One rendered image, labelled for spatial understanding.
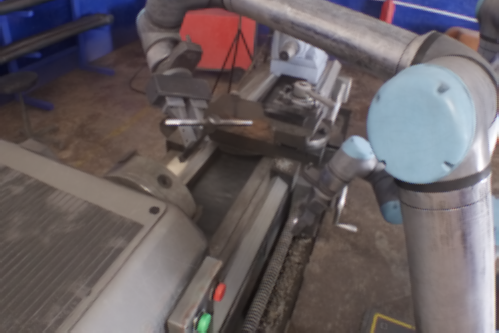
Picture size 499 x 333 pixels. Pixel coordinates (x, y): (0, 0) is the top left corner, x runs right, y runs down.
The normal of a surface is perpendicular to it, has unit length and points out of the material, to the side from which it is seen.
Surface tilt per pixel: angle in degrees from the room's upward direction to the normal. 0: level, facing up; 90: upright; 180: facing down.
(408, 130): 84
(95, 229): 0
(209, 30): 90
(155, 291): 45
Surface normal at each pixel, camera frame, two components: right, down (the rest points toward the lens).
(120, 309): 0.71, -0.41
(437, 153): -0.77, 0.20
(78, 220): 0.07, -0.83
